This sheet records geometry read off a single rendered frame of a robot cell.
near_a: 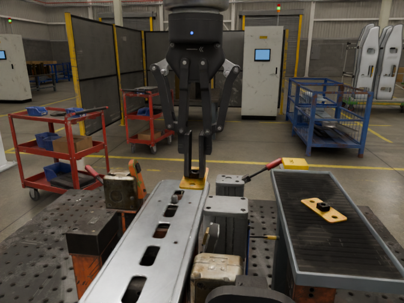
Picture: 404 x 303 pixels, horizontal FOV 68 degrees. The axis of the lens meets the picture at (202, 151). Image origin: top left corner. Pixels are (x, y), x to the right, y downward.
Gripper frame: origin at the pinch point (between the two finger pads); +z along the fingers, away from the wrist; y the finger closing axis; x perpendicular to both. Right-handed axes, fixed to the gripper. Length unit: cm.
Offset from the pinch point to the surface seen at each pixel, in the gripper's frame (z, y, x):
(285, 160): 12.2, -19.7, -31.7
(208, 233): 17.9, -2.1, -4.9
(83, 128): 108, 232, -392
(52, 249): 60, 63, -47
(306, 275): 10.7, -15.8, 12.8
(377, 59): 9, -359, -801
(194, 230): 27.8, 2.8, -20.1
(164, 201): 28.7, 14.2, -35.3
